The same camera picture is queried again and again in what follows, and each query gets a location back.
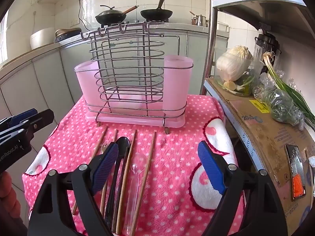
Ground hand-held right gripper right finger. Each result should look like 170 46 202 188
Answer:
197 141 288 236

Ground metal wire utensil rack pink holders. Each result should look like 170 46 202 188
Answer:
74 21 194 134

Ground black wok with lid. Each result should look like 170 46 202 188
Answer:
95 5 140 25

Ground black spoon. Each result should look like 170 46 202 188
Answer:
104 137 130 228

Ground black power cord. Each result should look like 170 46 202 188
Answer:
78 0 86 30

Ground pink polka dot towel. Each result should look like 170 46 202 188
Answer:
22 95 246 236

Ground white box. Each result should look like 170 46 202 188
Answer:
216 21 230 32

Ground black frying pan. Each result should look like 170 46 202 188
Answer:
140 0 174 21

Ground napa cabbage in container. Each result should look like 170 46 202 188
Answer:
213 53 265 97

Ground black blender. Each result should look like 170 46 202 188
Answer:
253 33 281 62

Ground metal storage shelf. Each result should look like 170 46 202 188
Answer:
207 0 315 79

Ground black induction cooker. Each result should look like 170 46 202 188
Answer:
54 27 82 42

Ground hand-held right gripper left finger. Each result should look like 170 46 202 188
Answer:
28 142 119 236

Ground green onions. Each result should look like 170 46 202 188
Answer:
263 51 315 126

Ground white rice cooker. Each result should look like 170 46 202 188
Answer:
30 28 58 50

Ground grey kitchen cabinet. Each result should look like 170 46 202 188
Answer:
0 22 230 134

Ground gas stove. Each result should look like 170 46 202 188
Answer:
97 17 173 29

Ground steel kettle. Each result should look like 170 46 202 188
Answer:
189 11 210 26

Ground cardboard sheet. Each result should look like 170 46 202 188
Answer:
205 77 315 236

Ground person's left hand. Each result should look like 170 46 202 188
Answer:
0 171 20 227

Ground clear plastic spoon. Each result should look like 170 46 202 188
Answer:
122 152 147 235

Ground metal grater orange handle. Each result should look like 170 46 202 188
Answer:
285 144 307 200

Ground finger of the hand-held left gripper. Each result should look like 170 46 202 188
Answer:
0 109 55 141
0 108 38 129

